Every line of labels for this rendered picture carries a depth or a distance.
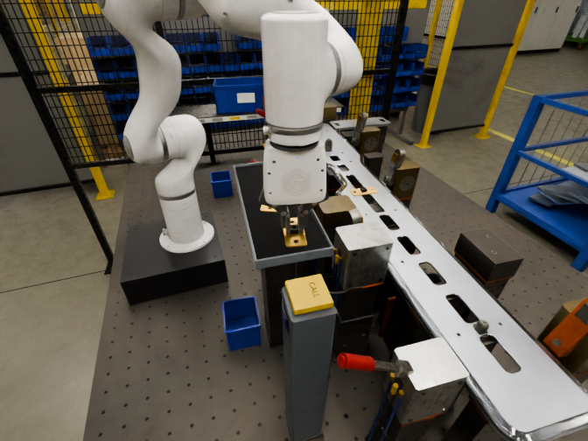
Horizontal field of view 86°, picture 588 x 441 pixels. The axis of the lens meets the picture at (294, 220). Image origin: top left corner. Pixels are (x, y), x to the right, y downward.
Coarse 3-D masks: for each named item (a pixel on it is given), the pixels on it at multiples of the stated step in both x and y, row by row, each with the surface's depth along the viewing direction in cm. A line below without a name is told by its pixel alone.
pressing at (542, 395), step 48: (336, 144) 133; (336, 192) 101; (384, 192) 101; (432, 240) 82; (432, 288) 69; (480, 288) 69; (432, 336) 60; (480, 336) 59; (528, 336) 59; (480, 384) 52; (528, 384) 52; (576, 384) 52; (528, 432) 46
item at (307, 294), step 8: (288, 280) 49; (296, 280) 49; (304, 280) 49; (312, 280) 49; (320, 280) 49; (288, 288) 48; (296, 288) 48; (304, 288) 48; (312, 288) 48; (320, 288) 48; (296, 296) 47; (304, 296) 47; (312, 296) 47; (320, 296) 47; (328, 296) 47; (296, 304) 45; (304, 304) 45; (312, 304) 45; (320, 304) 45; (328, 304) 46; (296, 312) 45; (304, 312) 45
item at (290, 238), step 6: (294, 222) 61; (294, 228) 58; (288, 234) 58; (294, 234) 58; (300, 234) 58; (288, 240) 57; (294, 240) 57; (300, 240) 57; (288, 246) 55; (294, 246) 55; (300, 246) 55
